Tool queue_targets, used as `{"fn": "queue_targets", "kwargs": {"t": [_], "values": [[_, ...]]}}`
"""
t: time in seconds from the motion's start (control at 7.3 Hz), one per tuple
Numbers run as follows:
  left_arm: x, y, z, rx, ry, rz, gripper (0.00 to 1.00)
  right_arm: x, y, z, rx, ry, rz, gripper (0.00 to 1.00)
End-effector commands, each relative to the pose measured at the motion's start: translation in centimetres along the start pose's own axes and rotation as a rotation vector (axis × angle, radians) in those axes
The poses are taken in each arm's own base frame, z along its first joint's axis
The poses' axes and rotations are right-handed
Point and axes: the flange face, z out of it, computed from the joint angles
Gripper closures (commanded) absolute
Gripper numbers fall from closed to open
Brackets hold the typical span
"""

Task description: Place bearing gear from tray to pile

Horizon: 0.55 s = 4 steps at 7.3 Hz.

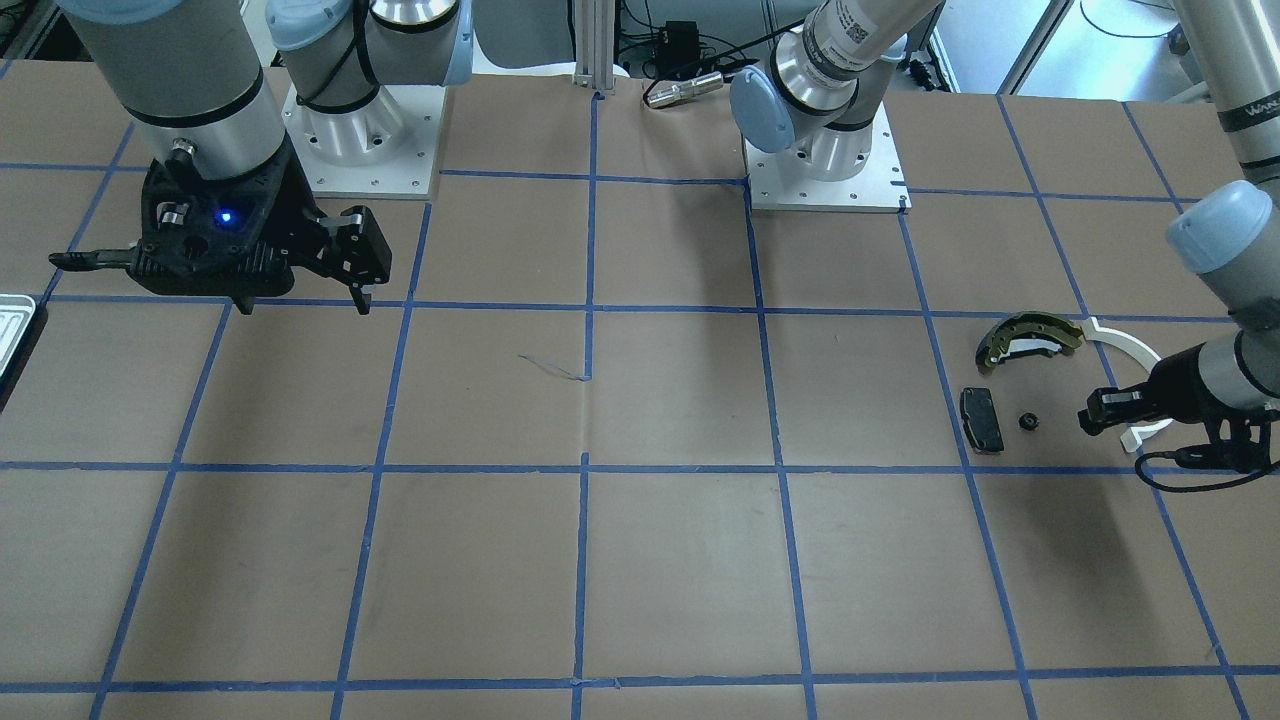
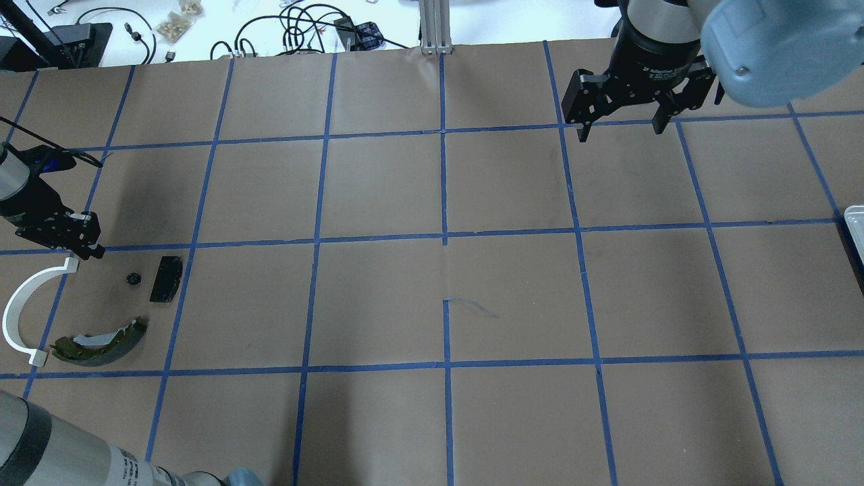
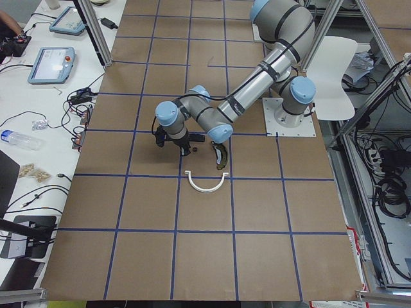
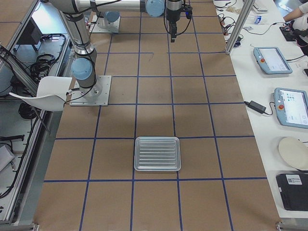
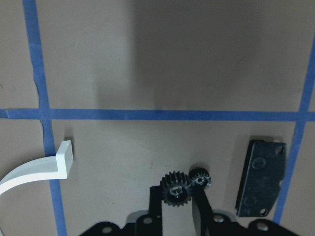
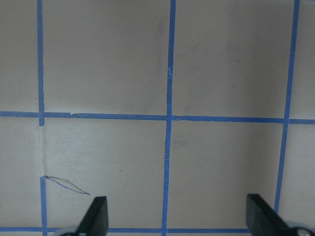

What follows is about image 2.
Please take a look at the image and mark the dark grey brake pad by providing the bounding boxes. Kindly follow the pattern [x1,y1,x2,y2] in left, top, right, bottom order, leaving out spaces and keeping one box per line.
[148,255,183,302]

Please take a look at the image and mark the black stand base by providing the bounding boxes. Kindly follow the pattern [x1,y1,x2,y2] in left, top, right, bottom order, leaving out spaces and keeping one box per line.
[1,24,113,73]

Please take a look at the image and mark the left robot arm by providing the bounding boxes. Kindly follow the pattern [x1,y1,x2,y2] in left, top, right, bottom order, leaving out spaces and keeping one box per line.
[1,142,105,261]

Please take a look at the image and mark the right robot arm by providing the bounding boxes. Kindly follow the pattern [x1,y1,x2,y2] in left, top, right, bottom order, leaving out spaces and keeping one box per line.
[561,1,863,142]

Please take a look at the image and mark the aluminium frame post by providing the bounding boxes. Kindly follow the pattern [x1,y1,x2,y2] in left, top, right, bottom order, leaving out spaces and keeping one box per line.
[416,0,453,55]

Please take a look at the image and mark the olive curved brake shoe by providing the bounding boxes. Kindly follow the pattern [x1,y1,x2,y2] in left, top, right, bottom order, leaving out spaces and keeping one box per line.
[50,316,149,367]

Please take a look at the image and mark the bag of wooden pieces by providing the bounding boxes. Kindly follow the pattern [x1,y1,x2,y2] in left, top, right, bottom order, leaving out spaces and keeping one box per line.
[154,1,205,45]

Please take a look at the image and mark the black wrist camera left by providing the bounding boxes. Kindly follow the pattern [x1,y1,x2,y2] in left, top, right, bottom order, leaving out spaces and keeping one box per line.
[22,146,104,176]

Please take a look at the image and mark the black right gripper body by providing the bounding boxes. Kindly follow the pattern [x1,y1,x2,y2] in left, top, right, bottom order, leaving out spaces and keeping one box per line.
[562,18,716,124]

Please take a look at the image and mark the white curved plastic clamp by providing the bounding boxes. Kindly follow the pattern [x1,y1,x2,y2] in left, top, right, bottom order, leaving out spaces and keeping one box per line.
[2,257,80,367]

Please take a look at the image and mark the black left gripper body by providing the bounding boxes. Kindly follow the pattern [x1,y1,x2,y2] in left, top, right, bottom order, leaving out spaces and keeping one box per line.
[1,178,105,261]

